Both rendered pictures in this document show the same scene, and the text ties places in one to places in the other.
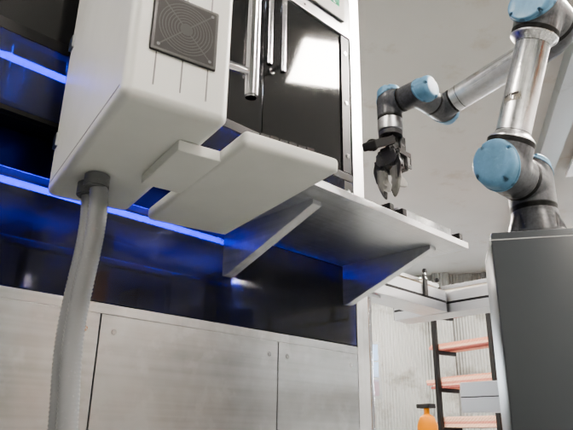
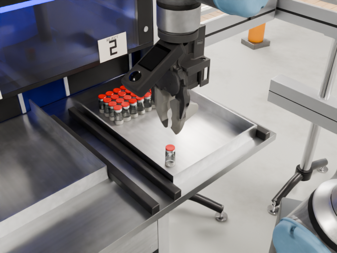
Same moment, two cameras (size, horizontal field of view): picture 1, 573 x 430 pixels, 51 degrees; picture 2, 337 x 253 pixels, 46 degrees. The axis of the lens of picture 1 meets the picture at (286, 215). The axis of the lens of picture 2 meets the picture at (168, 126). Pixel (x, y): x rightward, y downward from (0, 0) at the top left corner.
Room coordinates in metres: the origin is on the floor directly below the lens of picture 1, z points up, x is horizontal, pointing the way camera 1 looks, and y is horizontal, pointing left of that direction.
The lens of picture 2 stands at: (0.95, -0.32, 1.45)
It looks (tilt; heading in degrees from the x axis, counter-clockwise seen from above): 36 degrees down; 2
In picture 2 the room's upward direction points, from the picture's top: straight up
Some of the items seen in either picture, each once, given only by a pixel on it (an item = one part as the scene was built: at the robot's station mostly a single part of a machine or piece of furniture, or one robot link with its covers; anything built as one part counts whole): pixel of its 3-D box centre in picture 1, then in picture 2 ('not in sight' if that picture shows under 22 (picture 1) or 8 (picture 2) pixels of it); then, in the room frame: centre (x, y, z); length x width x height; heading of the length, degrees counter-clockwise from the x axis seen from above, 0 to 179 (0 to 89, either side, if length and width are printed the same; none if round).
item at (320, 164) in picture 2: not in sight; (301, 178); (2.43, -0.93, 0.07); 0.50 x 0.08 x 0.14; 134
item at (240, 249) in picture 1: (269, 241); not in sight; (1.47, 0.04, 0.80); 0.34 x 0.03 x 0.13; 44
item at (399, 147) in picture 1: (392, 152); (180, 58); (1.61, -0.31, 1.12); 0.09 x 0.08 x 0.12; 134
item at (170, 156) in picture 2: not in sight; (170, 156); (1.60, -0.30, 0.90); 0.02 x 0.02 x 0.04
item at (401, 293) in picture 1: (386, 281); (207, 16); (2.37, -0.41, 0.92); 0.69 x 0.15 x 0.16; 134
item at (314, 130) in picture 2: not in sight; (319, 114); (2.43, -0.93, 0.46); 0.09 x 0.09 x 0.77; 44
